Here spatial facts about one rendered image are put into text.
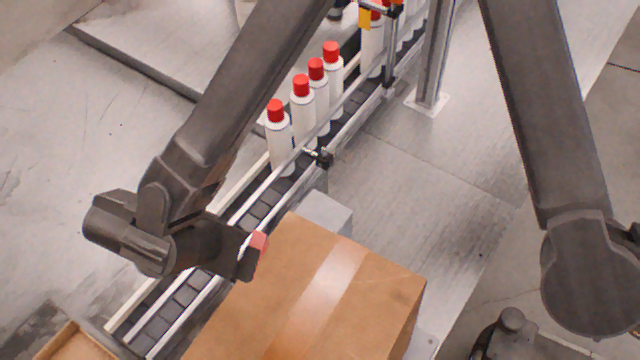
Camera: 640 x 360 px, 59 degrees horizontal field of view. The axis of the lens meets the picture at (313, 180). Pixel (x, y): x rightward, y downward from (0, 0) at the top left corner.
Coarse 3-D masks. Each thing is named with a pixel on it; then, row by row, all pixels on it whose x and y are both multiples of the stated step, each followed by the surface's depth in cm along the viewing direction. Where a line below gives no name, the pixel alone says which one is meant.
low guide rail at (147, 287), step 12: (348, 72) 137; (264, 156) 122; (252, 168) 120; (240, 180) 119; (240, 192) 119; (228, 204) 117; (144, 288) 105; (132, 300) 104; (120, 312) 103; (108, 324) 101
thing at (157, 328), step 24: (408, 48) 145; (384, 72) 140; (360, 96) 136; (336, 120) 132; (264, 168) 124; (264, 216) 117; (168, 288) 109; (192, 288) 109; (144, 312) 106; (168, 312) 106; (120, 336) 104; (144, 336) 103
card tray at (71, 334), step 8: (72, 320) 107; (64, 328) 106; (72, 328) 108; (80, 328) 110; (56, 336) 105; (64, 336) 107; (72, 336) 109; (80, 336) 109; (88, 336) 109; (48, 344) 104; (56, 344) 106; (64, 344) 108; (72, 344) 108; (80, 344) 108; (88, 344) 108; (96, 344) 108; (40, 352) 104; (48, 352) 106; (56, 352) 107; (64, 352) 107; (72, 352) 107; (80, 352) 107; (88, 352) 107; (96, 352) 107; (104, 352) 107
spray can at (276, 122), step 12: (276, 108) 107; (264, 120) 111; (276, 120) 109; (288, 120) 111; (276, 132) 110; (288, 132) 112; (276, 144) 113; (288, 144) 115; (276, 156) 117; (288, 168) 121
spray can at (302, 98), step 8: (296, 80) 111; (304, 80) 111; (296, 88) 111; (304, 88) 111; (296, 96) 113; (304, 96) 113; (312, 96) 114; (296, 104) 114; (304, 104) 113; (312, 104) 115; (296, 112) 116; (304, 112) 115; (312, 112) 117; (296, 120) 118; (304, 120) 117; (312, 120) 119; (296, 128) 120; (304, 128) 119; (296, 136) 123; (304, 136) 122; (296, 144) 125; (312, 144) 125; (304, 152) 126
